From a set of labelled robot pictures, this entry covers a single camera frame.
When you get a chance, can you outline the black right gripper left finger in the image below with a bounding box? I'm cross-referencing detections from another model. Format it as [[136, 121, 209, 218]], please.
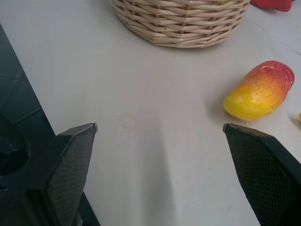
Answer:
[[22, 122, 98, 226]]

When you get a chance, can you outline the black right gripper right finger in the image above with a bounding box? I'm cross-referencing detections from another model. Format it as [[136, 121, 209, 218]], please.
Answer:
[[222, 123, 301, 226]]

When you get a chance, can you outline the red object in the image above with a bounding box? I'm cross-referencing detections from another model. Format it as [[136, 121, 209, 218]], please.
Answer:
[[249, 0, 296, 12]]

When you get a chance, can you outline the woven wicker basket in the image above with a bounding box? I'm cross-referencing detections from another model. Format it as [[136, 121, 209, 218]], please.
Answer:
[[109, 0, 252, 49]]

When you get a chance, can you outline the yellow and red mango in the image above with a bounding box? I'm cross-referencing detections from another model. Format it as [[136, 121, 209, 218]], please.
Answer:
[[222, 60, 295, 122]]

